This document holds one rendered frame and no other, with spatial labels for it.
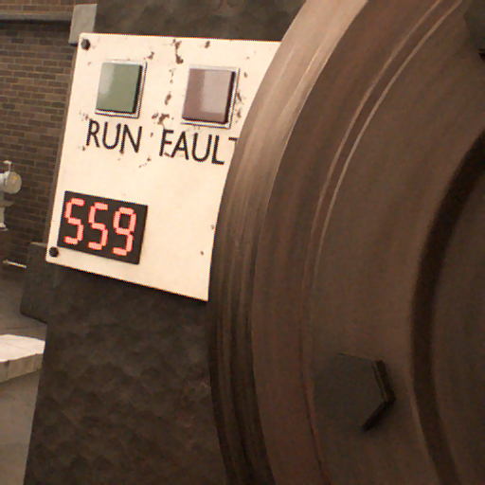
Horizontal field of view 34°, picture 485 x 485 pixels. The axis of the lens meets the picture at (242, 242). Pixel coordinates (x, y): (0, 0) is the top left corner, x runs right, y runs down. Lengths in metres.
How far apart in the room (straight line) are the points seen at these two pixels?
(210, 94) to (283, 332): 0.25
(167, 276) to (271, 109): 0.22
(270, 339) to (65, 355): 0.33
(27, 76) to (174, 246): 8.92
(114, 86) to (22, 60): 8.97
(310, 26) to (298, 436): 0.18
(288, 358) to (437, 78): 0.15
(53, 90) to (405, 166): 8.91
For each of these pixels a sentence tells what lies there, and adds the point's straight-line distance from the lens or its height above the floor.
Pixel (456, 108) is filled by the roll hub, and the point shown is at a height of 1.17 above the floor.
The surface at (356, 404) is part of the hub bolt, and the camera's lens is 0.26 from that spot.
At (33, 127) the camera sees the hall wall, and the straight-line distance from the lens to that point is 9.27.
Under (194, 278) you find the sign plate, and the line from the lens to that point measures 0.55.
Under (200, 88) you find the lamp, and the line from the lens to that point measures 0.56.
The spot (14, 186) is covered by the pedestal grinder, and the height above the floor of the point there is 0.88.
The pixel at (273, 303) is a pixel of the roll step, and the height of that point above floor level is 1.09.
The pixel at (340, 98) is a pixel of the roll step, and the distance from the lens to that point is 0.34.
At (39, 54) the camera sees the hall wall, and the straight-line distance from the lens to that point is 9.40.
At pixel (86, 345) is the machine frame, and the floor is 1.00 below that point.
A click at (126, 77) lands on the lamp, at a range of 0.60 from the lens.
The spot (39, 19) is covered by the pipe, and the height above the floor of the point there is 2.69.
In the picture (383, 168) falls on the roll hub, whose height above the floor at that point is 1.15.
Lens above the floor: 1.13
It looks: 3 degrees down
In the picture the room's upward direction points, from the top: 9 degrees clockwise
